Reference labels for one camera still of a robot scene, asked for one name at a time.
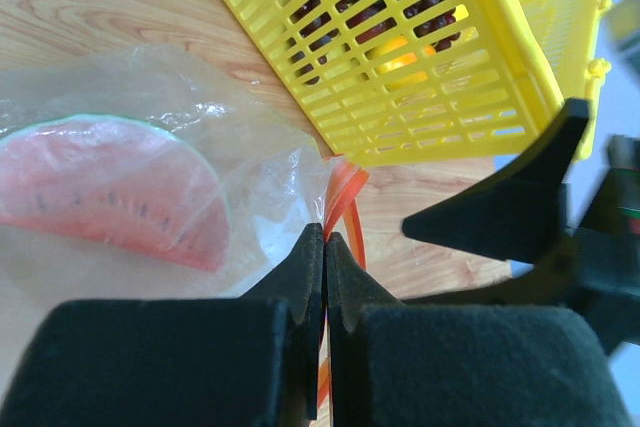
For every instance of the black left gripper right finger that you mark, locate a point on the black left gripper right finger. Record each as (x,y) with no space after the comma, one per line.
(458,365)

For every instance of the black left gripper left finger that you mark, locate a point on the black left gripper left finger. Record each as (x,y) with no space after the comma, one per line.
(248,361)

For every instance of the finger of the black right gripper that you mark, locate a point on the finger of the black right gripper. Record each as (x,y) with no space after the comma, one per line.
(518,212)

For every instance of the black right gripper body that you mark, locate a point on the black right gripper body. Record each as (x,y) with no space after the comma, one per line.
(595,272)

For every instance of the clear zip bag orange zipper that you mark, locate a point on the clear zip bag orange zipper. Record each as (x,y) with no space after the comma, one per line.
(275,181)

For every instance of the watermelon slice toy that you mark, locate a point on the watermelon slice toy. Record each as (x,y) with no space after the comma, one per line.
(116,181)

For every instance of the orange mango toy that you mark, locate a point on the orange mango toy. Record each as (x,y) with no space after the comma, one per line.
(399,63)

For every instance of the yellow plastic basket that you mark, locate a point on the yellow plastic basket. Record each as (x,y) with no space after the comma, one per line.
(493,92)

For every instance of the dark purple grape bunch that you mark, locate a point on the dark purple grape bunch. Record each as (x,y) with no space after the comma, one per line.
(310,20)

